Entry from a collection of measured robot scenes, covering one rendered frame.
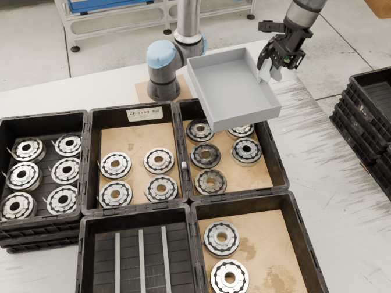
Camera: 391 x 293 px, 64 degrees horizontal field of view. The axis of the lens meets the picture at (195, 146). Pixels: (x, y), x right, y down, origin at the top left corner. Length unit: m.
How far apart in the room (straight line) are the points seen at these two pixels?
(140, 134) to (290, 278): 0.68
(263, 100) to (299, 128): 0.46
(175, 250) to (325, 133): 0.82
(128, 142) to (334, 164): 0.80
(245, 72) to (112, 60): 1.93
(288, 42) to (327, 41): 2.31
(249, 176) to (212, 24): 2.29
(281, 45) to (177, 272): 0.68
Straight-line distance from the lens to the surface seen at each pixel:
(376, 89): 2.08
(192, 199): 0.90
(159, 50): 1.31
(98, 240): 1.00
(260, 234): 0.99
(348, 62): 3.04
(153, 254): 0.96
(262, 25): 0.98
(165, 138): 1.15
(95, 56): 2.94
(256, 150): 1.09
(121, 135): 1.18
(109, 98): 1.51
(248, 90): 1.00
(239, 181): 1.06
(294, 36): 0.89
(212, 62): 1.07
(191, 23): 1.29
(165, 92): 1.38
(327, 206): 1.25
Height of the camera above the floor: 1.74
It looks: 54 degrees down
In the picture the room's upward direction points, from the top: straight up
